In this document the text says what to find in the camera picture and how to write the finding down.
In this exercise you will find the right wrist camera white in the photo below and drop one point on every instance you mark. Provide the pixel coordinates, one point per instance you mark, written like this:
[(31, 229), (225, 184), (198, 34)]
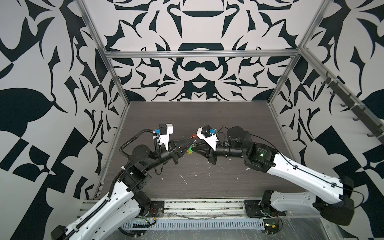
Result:
[(209, 135)]

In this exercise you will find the black wall hook rail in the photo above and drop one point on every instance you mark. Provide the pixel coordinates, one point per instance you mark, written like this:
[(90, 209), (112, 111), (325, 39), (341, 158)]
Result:
[(361, 111)]

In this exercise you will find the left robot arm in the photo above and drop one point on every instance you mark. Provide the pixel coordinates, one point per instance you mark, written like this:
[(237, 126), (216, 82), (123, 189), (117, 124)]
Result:
[(125, 199)]

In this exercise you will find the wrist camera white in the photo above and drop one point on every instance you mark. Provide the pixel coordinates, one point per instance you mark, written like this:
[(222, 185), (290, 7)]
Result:
[(161, 136), (209, 135)]

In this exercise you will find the green capped key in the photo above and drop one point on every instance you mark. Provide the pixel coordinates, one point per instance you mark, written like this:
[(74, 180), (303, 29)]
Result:
[(190, 151)]

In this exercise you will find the metal keyring with red grip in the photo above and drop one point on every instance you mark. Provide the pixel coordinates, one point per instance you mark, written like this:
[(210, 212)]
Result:
[(193, 139)]

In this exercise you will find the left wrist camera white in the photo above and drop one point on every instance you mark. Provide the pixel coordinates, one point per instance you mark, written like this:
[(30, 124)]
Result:
[(161, 136)]

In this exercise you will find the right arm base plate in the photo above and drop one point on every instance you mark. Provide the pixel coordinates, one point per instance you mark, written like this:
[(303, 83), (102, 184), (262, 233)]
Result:
[(257, 209)]

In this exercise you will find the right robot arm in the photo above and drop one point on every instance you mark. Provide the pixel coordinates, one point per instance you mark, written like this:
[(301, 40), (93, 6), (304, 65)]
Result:
[(332, 195)]

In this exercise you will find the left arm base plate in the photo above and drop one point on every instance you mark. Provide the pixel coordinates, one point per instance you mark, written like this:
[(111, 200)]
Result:
[(154, 209)]

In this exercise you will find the white slotted cable duct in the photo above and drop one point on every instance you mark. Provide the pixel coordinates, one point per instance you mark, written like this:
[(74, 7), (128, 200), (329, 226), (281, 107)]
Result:
[(207, 224)]

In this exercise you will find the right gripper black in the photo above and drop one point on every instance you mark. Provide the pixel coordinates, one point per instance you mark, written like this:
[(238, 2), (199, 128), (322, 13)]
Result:
[(210, 155)]

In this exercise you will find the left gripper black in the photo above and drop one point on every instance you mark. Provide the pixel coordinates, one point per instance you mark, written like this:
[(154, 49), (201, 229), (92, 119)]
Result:
[(176, 150)]

